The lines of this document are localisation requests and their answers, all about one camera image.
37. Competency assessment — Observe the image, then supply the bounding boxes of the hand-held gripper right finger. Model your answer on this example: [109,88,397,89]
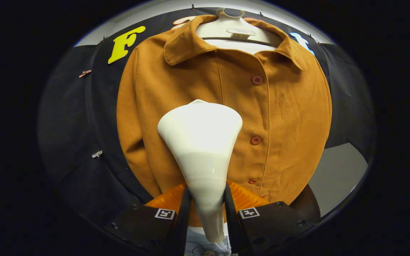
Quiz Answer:
[224,180,316,255]

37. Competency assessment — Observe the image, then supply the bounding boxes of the white garment steamer head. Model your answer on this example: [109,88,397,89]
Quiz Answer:
[157,99,243,244]

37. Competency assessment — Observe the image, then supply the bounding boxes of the black backdrop cloth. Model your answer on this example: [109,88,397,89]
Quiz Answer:
[38,7,376,228]

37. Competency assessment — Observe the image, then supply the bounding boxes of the white mannequin torso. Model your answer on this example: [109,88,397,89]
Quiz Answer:
[185,8,284,249]

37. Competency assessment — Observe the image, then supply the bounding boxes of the grey cabinet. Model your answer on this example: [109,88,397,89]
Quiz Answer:
[308,142,368,217]

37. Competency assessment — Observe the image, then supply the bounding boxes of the orange button-up shirt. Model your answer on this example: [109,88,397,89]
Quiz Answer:
[116,14,332,228]

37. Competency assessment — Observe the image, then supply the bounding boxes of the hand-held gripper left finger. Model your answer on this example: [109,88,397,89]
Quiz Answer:
[107,183,192,256]

